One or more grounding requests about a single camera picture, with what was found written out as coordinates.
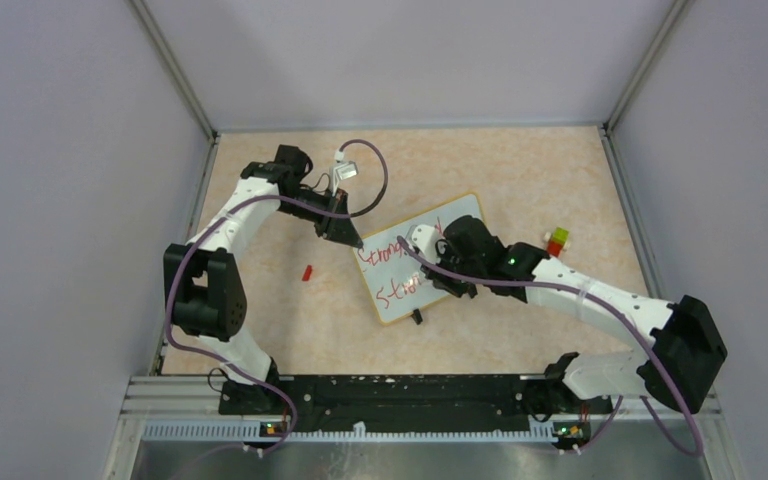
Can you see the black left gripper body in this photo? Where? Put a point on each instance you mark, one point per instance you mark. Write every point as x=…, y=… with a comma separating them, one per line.
x=326, y=202

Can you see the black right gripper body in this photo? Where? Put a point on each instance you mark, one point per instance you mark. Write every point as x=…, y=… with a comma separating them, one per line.
x=449, y=260

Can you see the red marker cap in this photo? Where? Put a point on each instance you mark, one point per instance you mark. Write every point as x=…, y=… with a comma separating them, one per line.
x=307, y=273

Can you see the yellow framed whiteboard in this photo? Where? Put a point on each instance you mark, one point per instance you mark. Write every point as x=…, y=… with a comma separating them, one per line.
x=394, y=281

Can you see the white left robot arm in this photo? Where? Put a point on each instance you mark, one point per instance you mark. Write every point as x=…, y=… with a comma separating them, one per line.
x=205, y=296

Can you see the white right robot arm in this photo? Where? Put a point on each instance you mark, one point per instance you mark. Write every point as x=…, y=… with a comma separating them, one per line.
x=675, y=348

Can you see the red green toy brick car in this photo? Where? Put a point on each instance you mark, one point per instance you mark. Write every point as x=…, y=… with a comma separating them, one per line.
x=556, y=241

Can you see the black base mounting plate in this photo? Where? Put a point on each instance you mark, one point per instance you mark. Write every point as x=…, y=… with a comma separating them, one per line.
x=459, y=403

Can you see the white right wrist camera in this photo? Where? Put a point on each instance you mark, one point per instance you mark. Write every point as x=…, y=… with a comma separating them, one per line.
x=423, y=240

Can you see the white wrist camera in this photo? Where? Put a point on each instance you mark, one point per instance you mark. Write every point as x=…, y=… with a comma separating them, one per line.
x=341, y=170
x=423, y=240

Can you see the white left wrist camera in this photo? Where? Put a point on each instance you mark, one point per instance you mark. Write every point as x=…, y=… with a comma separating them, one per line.
x=341, y=170

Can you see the white toothed cable duct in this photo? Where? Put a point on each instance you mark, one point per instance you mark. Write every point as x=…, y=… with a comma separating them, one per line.
x=255, y=432

